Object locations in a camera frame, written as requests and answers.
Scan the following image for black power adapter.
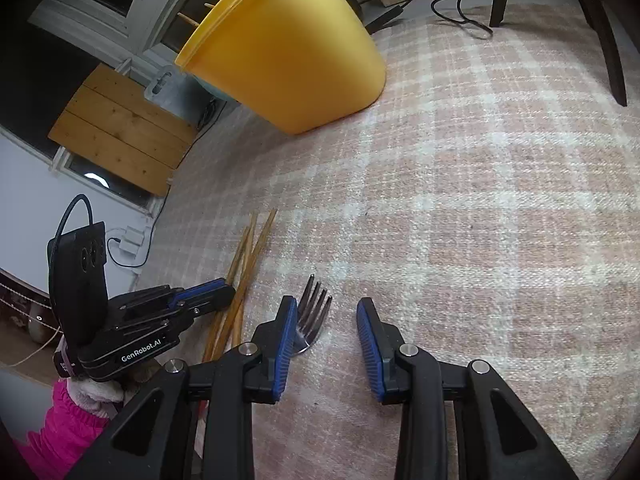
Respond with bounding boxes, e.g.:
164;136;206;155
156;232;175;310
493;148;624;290
364;4;407;34

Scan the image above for white power strip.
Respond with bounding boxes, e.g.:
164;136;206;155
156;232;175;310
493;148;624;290
107;225;151;257

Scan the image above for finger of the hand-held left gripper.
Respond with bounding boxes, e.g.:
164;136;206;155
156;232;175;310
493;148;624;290
167;279;226;307
185;286;237;317

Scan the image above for yellow plastic container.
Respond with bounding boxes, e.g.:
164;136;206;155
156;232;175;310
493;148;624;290
174;0;387;135

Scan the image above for white window frame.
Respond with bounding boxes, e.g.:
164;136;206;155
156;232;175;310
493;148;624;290
27;0;231;69

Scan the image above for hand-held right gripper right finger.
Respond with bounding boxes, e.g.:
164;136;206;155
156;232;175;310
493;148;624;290
355;297;581;480

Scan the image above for black kettle cable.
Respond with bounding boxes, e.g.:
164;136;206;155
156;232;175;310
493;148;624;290
197;99;221;131

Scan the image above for grey plastic cutting board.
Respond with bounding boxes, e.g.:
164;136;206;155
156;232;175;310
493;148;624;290
144;65;191;106

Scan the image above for metal fork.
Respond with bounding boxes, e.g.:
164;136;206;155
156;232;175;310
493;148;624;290
294;274;334;356

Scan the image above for pine plank board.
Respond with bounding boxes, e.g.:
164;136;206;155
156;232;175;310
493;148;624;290
47;63;199;196

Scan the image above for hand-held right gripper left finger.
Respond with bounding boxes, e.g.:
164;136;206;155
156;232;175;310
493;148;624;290
65;295;300;480

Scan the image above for person's left forearm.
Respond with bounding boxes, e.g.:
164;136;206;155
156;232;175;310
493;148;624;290
15;375;127;480

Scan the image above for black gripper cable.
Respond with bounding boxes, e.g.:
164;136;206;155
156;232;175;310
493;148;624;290
54;194;96;241

